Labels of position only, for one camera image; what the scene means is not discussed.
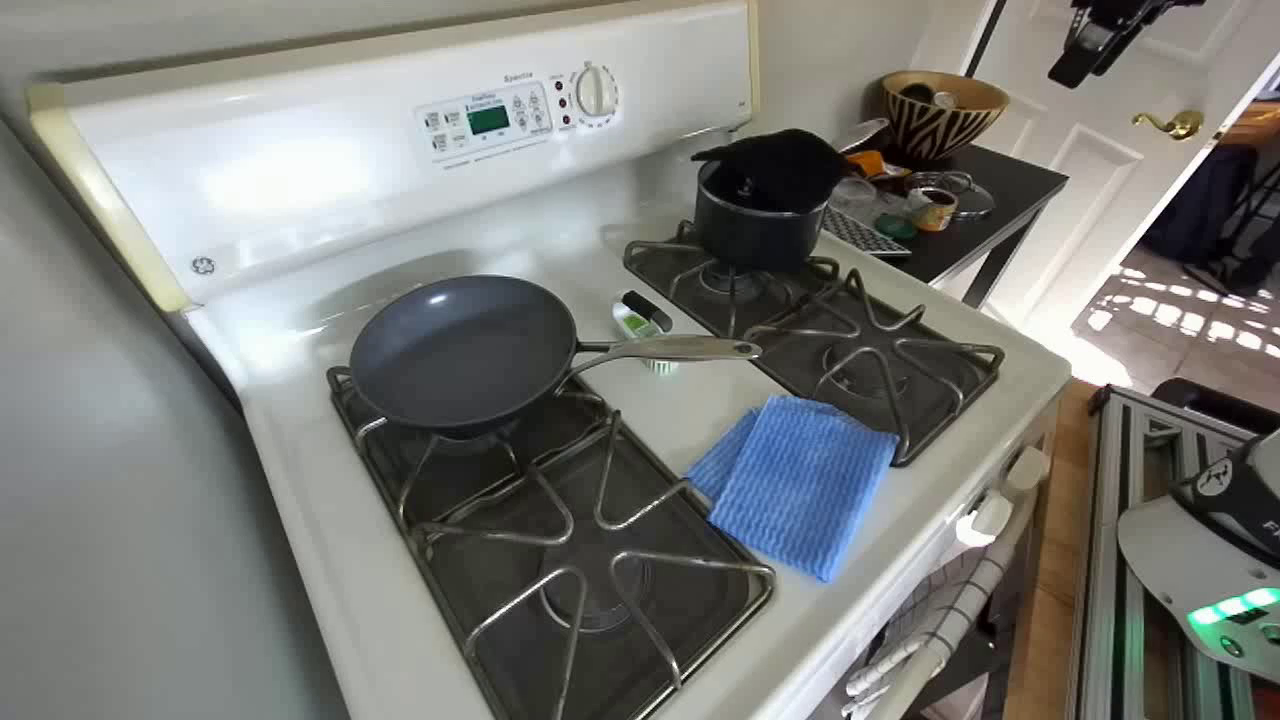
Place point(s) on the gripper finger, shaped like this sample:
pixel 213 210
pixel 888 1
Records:
pixel 1135 40
pixel 1080 55

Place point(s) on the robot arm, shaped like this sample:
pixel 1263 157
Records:
pixel 1200 560

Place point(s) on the blue ribbed cloth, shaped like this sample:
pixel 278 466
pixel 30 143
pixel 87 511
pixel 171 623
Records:
pixel 800 490

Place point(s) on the grey frying pan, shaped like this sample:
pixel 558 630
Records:
pixel 460 350

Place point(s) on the black pole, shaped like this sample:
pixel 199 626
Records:
pixel 985 38

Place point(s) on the white panel door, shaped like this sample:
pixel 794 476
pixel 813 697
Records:
pixel 1080 200

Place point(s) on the black side table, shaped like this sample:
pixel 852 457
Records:
pixel 1010 190

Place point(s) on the zebra pattern bowl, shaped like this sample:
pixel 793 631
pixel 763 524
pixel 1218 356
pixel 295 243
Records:
pixel 940 125

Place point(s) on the glass pot lid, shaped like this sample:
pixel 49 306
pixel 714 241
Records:
pixel 965 185

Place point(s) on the small round tin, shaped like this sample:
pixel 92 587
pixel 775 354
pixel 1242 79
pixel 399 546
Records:
pixel 936 210

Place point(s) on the green round lid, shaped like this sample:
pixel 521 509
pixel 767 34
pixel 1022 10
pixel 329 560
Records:
pixel 895 228

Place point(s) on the grey grid trivet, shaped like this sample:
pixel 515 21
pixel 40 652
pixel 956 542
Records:
pixel 860 235

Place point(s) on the stove burner grate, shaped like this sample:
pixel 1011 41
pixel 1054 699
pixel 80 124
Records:
pixel 512 495
pixel 905 345

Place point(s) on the black saucepan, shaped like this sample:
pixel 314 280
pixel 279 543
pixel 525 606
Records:
pixel 755 235

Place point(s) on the stove burner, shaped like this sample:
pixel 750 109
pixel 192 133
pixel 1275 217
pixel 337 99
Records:
pixel 858 372
pixel 595 590

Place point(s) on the white stove knob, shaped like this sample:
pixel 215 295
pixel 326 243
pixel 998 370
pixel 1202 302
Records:
pixel 1028 470
pixel 985 520

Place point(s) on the white timer knob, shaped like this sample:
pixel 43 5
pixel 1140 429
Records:
pixel 596 92

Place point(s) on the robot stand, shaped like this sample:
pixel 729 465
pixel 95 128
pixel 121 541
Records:
pixel 1110 560

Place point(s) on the green and white scrub brush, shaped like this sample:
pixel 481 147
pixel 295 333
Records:
pixel 636 320

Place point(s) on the white checked dish towel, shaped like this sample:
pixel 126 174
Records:
pixel 940 610

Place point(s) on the white gas stove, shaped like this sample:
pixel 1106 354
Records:
pixel 330 180

